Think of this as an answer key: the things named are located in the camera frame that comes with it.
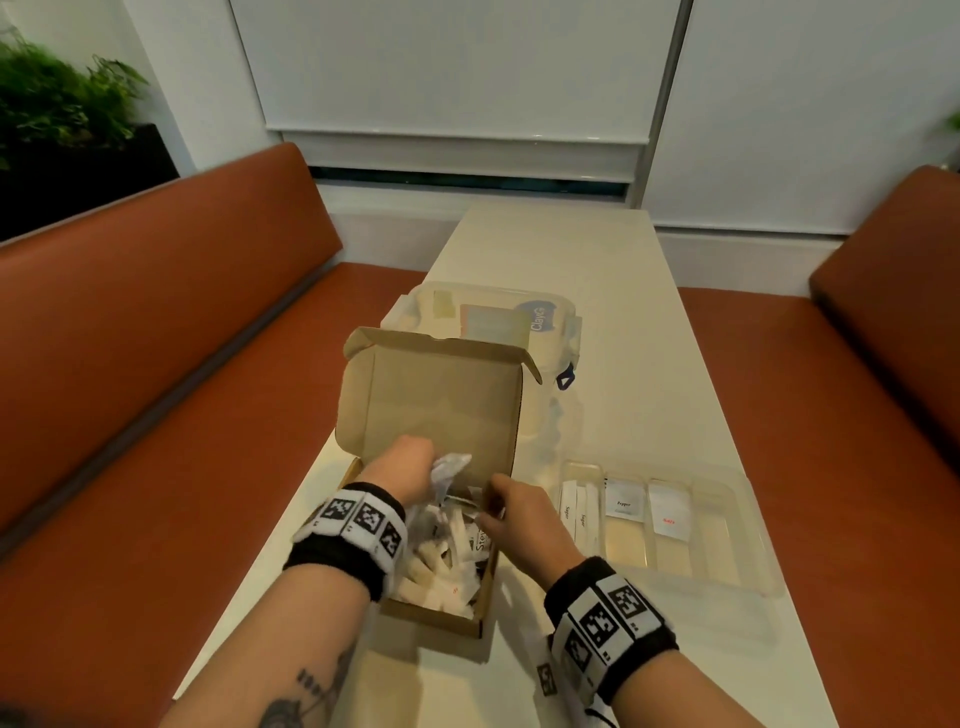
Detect person's right hand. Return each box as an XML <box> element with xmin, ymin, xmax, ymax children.
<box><xmin>474</xmin><ymin>473</ymin><xmax>586</xmax><ymax>592</ymax></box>

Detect person's left hand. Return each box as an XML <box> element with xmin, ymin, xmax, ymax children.
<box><xmin>358</xmin><ymin>434</ymin><xmax>436</xmax><ymax>510</ymax></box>

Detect brown cardboard box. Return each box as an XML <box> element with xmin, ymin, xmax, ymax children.
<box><xmin>333</xmin><ymin>326</ymin><xmax>544</xmax><ymax>640</ymax></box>

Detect sorted sachets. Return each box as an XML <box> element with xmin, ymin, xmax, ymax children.
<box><xmin>648</xmin><ymin>479</ymin><xmax>691</xmax><ymax>541</ymax></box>
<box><xmin>603</xmin><ymin>477</ymin><xmax>646</xmax><ymax>519</ymax></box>

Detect pile of white sachets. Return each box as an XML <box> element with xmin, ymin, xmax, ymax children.
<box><xmin>393</xmin><ymin>479</ymin><xmax>496</xmax><ymax>620</ymax></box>

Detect clear compartment tray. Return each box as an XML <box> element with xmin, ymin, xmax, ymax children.
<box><xmin>551</xmin><ymin>449</ymin><xmax>785</xmax><ymax>601</ymax></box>

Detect person's left forearm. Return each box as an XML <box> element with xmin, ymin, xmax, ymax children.
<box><xmin>161</xmin><ymin>562</ymin><xmax>373</xmax><ymax>728</ymax></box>

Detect clear lidded plastic container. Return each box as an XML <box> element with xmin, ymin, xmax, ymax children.
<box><xmin>380</xmin><ymin>281</ymin><xmax>585</xmax><ymax>451</ymax></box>

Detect orange leather bench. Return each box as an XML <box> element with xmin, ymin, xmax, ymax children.
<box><xmin>0</xmin><ymin>142</ymin><xmax>429</xmax><ymax>728</ymax></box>
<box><xmin>678</xmin><ymin>164</ymin><xmax>960</xmax><ymax>728</ymax></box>

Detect white roller blind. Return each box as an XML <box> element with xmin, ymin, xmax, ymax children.
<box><xmin>228</xmin><ymin>0</ymin><xmax>685</xmax><ymax>183</ymax></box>

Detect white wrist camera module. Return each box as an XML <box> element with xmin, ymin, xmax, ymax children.
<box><xmin>533</xmin><ymin>637</ymin><xmax>620</xmax><ymax>728</ymax></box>

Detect grey window frame post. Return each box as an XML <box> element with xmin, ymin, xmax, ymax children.
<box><xmin>628</xmin><ymin>0</ymin><xmax>695</xmax><ymax>210</ymax></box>

